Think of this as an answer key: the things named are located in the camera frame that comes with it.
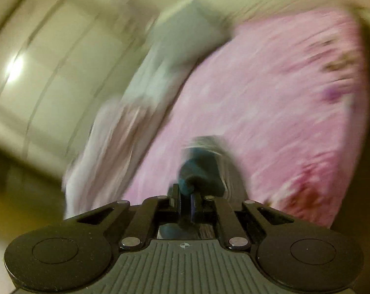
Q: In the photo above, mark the pale pink folded duvet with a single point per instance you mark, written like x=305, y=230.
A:
x=111, y=147

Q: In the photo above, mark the dark teal striped garment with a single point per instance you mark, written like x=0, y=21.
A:
x=203, y=168

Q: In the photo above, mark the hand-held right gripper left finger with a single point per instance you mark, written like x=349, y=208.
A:
x=176, y=203

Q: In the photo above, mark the white wardrobe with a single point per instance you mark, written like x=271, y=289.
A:
x=56, y=76

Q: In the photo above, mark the pink floral bed blanket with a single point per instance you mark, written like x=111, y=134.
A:
x=258, y=107

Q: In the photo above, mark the white textured pillow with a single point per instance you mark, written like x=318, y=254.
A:
x=264, y=3

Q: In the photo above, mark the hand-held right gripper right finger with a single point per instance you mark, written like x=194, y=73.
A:
x=196, y=208

